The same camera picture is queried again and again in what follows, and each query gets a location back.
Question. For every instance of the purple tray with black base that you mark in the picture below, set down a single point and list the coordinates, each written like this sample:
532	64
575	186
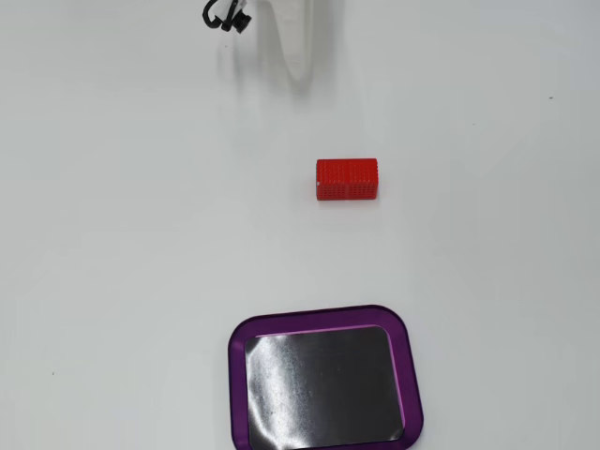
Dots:
323	384

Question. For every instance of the small black camera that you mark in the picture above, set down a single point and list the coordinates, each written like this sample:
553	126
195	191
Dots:
238	22

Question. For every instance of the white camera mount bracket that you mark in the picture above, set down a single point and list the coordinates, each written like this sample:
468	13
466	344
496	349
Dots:
236	4

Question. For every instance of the red studded rectangular block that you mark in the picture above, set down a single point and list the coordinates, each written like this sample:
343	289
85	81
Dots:
347	179

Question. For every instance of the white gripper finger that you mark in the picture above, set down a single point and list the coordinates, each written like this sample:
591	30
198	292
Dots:
296	42

